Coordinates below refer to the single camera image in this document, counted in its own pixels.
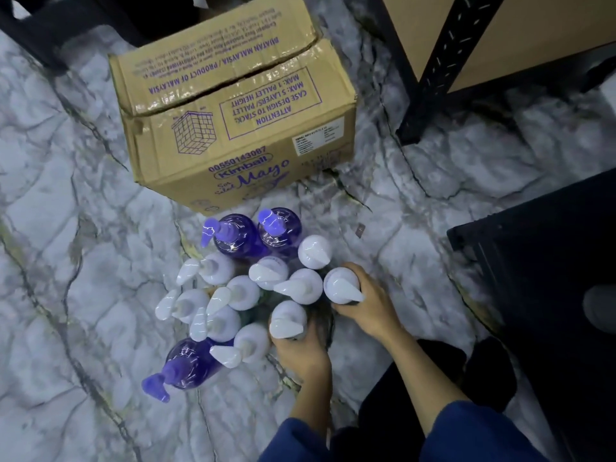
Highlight black metal shelf rack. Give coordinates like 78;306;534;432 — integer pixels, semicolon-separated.
345;0;616;146

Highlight grey rounded object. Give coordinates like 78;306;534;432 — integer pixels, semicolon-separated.
582;284;616;335

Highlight person's black trousers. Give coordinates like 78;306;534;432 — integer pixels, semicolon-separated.
330;336;518;462

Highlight brown shelf panel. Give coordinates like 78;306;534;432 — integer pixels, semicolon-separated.
380;0;616;93

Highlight person's right blue sleeve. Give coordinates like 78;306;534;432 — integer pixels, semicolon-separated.
420;400;550;462

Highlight person's left hand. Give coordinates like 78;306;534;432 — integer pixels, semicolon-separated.
269;318;336;381

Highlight person's right forearm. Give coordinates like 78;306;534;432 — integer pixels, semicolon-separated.
379;325;471;437

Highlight black furniture frame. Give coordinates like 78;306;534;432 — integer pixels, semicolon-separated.
0;0;205;73

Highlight person's blue sleeve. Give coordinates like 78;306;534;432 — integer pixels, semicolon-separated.
420;400;550;462
258;417;334;462

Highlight person's left blue sleeve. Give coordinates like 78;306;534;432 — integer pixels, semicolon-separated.
258;417;334;462

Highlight white soap pump bottle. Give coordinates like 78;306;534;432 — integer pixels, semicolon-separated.
269;300;335;351
323;267;365;305

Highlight cluster of white pump bottles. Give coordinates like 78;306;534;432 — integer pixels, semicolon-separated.
154;235;334;370

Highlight person's left forearm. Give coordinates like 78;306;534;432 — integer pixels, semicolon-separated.
288;369;334;437

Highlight brown cardboard box purple print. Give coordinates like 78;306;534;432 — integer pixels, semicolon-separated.
109;0;358;216

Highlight person's right hand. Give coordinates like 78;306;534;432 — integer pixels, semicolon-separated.
331;262;404;343

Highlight purple pump bottle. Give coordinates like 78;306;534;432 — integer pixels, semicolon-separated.
201;214;264;260
141;338;235;404
257;207;303;258

